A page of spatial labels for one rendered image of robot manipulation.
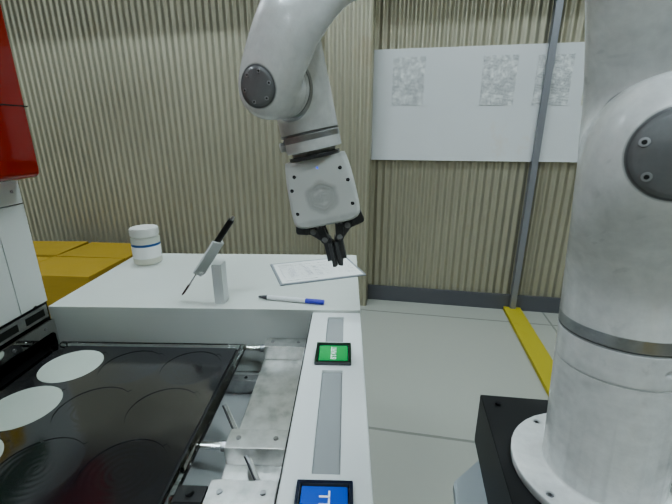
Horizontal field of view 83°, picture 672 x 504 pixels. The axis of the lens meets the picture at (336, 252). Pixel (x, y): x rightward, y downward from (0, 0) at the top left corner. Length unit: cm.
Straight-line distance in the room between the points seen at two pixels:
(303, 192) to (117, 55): 317
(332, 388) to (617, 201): 40
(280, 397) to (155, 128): 299
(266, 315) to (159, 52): 287
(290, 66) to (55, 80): 361
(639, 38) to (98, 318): 92
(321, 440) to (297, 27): 46
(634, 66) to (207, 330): 76
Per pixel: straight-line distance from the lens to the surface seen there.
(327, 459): 48
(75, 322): 94
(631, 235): 38
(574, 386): 48
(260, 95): 48
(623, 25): 47
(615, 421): 49
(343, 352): 63
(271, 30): 48
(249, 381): 78
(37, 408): 77
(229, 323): 80
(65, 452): 66
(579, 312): 45
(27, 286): 92
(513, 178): 296
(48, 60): 406
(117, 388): 75
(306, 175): 55
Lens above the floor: 130
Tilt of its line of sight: 18 degrees down
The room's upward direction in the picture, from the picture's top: straight up
